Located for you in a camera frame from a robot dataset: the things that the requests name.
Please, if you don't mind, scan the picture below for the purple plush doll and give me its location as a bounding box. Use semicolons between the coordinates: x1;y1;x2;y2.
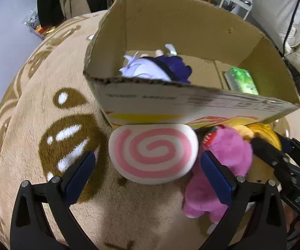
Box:
119;44;193;84

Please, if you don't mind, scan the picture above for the black hanging garment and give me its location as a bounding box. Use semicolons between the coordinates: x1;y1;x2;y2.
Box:
37;0;67;26

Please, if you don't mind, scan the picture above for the cream quilted duvet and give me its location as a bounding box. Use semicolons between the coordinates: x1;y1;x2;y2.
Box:
251;0;300;85

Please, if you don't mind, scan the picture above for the clear snack bag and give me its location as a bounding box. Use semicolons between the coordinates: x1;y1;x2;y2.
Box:
22;9;40;28

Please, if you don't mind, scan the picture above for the cardboard box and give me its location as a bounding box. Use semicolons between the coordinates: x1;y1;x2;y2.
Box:
83;0;300;131

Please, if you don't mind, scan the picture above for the pink bear plush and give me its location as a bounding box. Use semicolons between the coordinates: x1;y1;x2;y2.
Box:
182;125;254;227

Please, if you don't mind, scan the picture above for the beige printed blanket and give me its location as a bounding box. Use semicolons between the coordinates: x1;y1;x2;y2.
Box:
0;10;300;250

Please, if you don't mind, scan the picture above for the orange yellow plush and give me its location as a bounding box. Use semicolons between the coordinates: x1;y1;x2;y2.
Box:
232;124;256;142

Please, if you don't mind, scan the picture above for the white rolling cart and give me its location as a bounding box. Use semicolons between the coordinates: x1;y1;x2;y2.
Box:
219;0;256;20

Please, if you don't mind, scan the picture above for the green tissue pack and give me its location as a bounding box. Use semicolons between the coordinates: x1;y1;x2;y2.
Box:
224;67;260;95

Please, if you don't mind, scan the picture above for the gold red packet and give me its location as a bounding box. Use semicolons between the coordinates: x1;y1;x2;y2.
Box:
34;25;58;36

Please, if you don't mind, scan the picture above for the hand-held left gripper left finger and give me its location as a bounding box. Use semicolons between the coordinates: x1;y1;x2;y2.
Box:
10;151;98;250

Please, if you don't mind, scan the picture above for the pale yellow plush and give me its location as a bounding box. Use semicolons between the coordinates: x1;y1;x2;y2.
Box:
246;122;282;151

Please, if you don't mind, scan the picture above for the pink spiral round plush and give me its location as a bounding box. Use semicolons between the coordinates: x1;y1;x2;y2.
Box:
108;124;199;185

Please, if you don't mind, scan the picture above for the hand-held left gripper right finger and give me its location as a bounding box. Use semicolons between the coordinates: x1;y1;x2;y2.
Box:
200;151;288;250

